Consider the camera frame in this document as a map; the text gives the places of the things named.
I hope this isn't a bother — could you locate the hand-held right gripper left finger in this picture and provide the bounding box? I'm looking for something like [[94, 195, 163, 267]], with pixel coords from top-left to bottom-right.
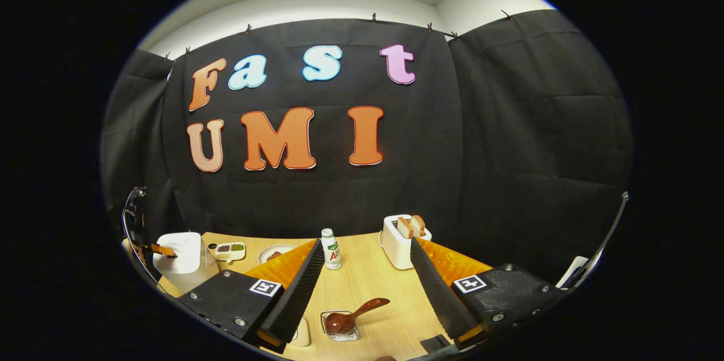
[[177, 238, 327, 355]]

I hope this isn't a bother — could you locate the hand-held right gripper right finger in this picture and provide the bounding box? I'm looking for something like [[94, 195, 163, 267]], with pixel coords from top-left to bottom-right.
[[408, 236, 566, 350]]

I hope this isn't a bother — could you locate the white rice cooker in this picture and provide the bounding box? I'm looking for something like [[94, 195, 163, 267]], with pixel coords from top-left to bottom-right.
[[153, 232, 220, 294]]

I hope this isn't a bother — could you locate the clear box of rice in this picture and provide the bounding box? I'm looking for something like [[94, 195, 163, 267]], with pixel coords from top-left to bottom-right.
[[288, 317, 311, 347]]

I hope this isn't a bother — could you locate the brown wooden spoon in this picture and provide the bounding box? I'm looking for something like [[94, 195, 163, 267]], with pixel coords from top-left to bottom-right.
[[325, 298, 391, 335]]

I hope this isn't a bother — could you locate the clear chopstick holder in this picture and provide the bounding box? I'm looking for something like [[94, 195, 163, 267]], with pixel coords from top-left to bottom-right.
[[320, 310, 361, 342]]

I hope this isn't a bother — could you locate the black tape patch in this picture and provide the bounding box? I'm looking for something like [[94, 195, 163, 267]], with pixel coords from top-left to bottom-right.
[[420, 334, 450, 354]]

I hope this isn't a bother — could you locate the white round plate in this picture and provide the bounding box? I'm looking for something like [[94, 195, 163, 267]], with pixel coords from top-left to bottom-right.
[[258, 244, 299, 265]]

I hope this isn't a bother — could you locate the white milk bottle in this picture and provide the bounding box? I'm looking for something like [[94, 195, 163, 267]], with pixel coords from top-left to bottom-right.
[[321, 229, 343, 270]]

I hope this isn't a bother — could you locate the white toaster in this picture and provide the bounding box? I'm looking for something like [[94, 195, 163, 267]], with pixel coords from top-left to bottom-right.
[[378, 214, 432, 270]]

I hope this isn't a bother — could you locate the white divided condiment dish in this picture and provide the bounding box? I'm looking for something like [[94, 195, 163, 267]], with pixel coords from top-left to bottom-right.
[[214, 242, 247, 263]]

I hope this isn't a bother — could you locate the black backdrop cloth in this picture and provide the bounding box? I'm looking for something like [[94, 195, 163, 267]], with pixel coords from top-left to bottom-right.
[[101, 9, 634, 294]]

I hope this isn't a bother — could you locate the grey cable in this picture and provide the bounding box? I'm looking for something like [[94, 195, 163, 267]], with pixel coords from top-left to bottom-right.
[[122, 194, 170, 294]]

